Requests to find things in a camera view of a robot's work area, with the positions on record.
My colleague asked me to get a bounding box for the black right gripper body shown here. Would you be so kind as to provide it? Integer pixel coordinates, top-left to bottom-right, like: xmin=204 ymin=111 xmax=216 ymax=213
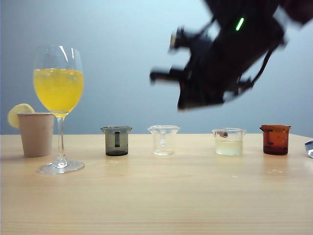
xmin=176 ymin=34 xmax=254 ymax=112

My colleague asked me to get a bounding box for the yellow lemon slice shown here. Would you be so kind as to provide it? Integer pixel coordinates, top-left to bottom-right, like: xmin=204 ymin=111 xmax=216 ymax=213
xmin=7 ymin=103 xmax=35 ymax=129

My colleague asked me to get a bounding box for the grey glass measuring cup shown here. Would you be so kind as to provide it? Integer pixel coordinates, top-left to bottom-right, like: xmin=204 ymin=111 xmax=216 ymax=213
xmin=100 ymin=125 xmax=133 ymax=157

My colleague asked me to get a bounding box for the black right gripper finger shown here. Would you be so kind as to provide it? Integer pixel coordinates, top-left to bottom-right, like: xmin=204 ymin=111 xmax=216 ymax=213
xmin=149 ymin=66 xmax=189 ymax=85
xmin=168 ymin=26 xmax=198 ymax=54

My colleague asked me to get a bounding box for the clear stemmed wine glass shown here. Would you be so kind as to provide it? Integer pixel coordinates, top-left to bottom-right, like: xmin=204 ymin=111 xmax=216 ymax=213
xmin=33 ymin=45 xmax=86 ymax=175

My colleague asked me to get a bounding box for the clear measuring cup pale liquid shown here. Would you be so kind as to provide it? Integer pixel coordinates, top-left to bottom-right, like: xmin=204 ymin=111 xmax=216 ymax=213
xmin=211 ymin=127 xmax=246 ymax=157

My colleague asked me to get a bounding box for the amber glass measuring cup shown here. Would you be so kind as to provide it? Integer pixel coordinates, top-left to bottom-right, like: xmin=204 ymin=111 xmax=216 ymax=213
xmin=259 ymin=124 xmax=292 ymax=155

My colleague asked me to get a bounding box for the clear measuring cup orange juice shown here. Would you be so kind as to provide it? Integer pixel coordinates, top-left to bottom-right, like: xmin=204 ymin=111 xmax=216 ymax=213
xmin=147 ymin=125 xmax=180 ymax=156

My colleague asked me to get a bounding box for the silver foil wrapper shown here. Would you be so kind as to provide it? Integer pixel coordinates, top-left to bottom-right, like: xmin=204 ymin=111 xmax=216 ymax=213
xmin=304 ymin=139 xmax=313 ymax=159

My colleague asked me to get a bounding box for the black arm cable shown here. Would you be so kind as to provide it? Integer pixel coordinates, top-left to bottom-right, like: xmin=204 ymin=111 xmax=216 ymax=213
xmin=253 ymin=47 xmax=276 ymax=85

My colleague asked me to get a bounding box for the beige paper cup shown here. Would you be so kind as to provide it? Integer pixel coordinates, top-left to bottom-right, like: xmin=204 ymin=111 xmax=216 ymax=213
xmin=16 ymin=112 xmax=55 ymax=158

